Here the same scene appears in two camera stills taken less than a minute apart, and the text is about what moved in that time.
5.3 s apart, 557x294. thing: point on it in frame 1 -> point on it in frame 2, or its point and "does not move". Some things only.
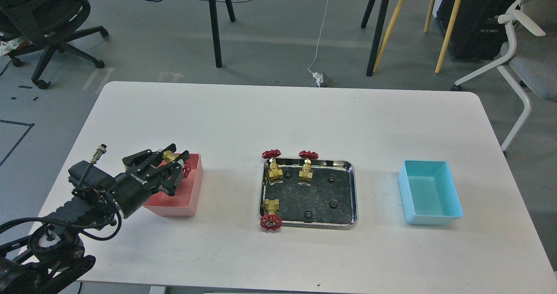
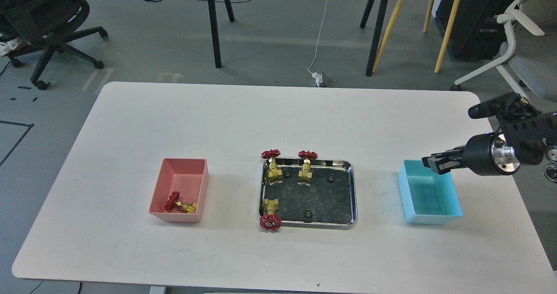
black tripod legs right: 365,16 does not move
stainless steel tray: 330,201 does not move
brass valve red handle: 186,171 -> 173,204
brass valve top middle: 305,175 does not move
